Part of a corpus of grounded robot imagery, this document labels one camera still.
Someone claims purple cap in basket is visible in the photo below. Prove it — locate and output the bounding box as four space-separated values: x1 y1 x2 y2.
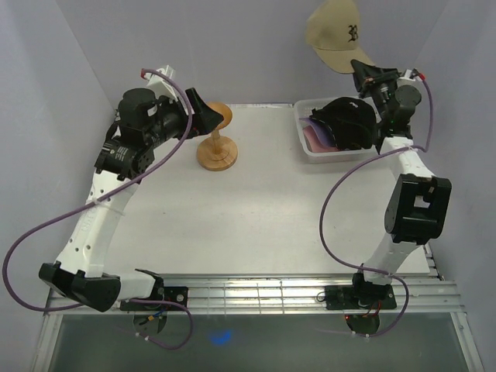
299 117 336 147

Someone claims beige baseball cap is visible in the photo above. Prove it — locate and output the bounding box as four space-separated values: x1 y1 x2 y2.
305 0 375 74

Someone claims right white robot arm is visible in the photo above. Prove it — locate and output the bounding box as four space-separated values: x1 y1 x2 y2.
350 60 452 308

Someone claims wooden hat stand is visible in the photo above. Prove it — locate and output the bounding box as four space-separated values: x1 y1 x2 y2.
196 102 238 171

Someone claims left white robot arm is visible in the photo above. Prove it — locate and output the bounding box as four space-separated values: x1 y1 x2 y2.
39 88 223 312

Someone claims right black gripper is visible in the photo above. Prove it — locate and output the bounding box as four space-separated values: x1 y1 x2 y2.
349 60 401 123

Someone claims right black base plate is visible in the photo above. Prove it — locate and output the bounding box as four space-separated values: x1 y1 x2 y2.
325 285 397 310

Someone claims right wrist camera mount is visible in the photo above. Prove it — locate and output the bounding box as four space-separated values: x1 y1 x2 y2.
397 68 425 85

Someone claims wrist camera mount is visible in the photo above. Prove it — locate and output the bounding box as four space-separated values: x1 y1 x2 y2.
140 65 177 101
397 68 425 85

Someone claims white plastic basket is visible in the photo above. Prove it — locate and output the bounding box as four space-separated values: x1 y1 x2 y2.
293 97 377 164

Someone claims aluminium rail frame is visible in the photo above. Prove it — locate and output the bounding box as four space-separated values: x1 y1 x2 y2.
33 276 484 371

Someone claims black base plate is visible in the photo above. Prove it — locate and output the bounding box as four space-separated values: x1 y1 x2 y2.
119 286 189 312
325 285 397 310

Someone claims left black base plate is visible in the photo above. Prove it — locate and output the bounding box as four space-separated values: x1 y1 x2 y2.
119 286 189 312

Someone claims black NY baseball cap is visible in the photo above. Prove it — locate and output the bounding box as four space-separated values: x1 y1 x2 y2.
309 97 377 150

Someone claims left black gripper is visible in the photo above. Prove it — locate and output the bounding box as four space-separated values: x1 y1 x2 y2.
145 88 224 150

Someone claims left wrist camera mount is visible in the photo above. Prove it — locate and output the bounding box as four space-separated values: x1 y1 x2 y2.
140 65 177 101

